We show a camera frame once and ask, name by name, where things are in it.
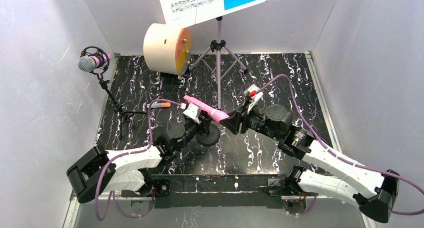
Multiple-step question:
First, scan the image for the white sheet music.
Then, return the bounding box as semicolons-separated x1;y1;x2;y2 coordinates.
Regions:
155;0;277;25

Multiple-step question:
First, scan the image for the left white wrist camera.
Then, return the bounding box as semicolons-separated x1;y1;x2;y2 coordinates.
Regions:
183;103;202;124

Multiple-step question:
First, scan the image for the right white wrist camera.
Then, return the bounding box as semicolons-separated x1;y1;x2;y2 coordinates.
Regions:
243;84;263;114

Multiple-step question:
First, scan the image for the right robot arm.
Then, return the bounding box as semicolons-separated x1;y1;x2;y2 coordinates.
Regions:
212;104;399;223

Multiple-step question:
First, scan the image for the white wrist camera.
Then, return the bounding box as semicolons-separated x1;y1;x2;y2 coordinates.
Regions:
243;84;263;114
183;103;202;124

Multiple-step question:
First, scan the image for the aluminium frame rail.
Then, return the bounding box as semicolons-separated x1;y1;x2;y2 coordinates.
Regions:
63;175;376;227

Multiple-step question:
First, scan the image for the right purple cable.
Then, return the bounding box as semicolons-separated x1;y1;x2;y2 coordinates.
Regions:
256;74;424;216

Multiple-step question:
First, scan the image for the silver tripod music stand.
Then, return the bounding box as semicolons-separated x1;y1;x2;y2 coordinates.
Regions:
188;16;248;109

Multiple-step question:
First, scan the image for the pink microphone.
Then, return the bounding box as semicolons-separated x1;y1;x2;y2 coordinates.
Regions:
183;95;230;123

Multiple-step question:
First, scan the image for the cream and orange drum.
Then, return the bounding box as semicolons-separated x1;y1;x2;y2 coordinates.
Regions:
143;23;192;76

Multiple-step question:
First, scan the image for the orange and grey marker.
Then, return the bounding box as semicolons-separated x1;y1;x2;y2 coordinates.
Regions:
146;102;171;109

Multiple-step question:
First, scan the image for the blue mesh microphone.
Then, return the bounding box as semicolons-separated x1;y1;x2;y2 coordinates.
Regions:
77;53;111;72

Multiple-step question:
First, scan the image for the black tripod mic stand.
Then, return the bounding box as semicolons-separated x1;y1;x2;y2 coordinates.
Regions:
80;46;147;140

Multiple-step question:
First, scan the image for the purple cable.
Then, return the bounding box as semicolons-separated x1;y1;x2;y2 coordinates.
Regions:
94;99;183;221
256;74;424;216

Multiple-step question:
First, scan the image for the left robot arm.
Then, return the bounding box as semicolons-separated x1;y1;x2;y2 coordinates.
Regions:
66;116;220;203

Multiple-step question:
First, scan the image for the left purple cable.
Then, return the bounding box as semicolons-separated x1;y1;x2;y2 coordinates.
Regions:
94;99;183;221

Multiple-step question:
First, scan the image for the black round-base mic stand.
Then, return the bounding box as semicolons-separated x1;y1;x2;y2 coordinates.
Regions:
196;115;221;146

